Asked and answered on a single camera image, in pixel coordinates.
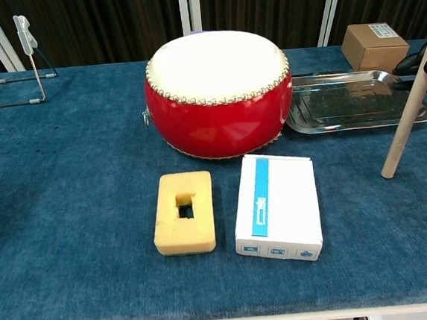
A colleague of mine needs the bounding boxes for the wooden drumstick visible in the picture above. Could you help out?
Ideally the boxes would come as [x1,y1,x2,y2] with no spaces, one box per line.
[369,19,427,181]

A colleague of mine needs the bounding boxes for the red drum with white skin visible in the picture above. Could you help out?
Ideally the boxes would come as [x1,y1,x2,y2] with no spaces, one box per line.
[139,25,299,167]

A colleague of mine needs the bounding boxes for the white box with blue stripe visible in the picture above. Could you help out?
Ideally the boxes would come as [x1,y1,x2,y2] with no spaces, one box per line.
[227,148,326,269]

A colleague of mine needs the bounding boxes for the rectangular metal tray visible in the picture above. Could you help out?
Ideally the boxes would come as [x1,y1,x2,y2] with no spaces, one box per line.
[282,65,427,137]

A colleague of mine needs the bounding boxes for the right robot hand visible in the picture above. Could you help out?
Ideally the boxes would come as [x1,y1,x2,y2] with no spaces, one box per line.
[390,42,427,95]

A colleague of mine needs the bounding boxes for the blue fabric table mat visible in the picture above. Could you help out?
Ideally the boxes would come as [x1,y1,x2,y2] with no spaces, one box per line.
[0,35,427,320]

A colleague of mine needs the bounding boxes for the yellow sponge with rectangular hole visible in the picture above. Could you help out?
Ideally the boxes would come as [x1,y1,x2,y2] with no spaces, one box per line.
[148,170,218,259]

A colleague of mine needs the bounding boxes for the metal wire stand with clips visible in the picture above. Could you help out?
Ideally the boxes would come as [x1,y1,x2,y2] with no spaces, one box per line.
[0,12,61,110]

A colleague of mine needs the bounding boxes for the small brown cardboard box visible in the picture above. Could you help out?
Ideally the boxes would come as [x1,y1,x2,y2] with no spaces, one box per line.
[339,19,412,78]

